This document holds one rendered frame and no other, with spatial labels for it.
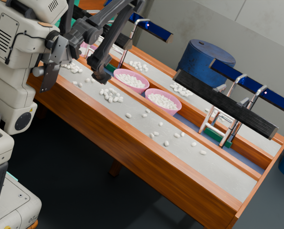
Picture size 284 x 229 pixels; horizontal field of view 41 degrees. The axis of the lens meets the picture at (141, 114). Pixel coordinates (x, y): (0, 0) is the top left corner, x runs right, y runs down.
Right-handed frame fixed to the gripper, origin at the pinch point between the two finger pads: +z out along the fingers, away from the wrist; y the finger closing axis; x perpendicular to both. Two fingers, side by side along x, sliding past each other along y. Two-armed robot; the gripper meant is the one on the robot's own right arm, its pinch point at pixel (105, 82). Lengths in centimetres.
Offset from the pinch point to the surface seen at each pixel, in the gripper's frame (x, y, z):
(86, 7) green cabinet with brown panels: -55, 82, 49
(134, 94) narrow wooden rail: -10.4, -7.9, 27.0
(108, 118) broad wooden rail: 16.9, -18.0, -4.9
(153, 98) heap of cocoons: -18.3, -15.0, 39.7
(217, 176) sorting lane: 6, -81, 13
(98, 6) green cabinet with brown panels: -66, 82, 60
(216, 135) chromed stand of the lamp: -24, -62, 53
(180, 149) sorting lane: 5, -56, 13
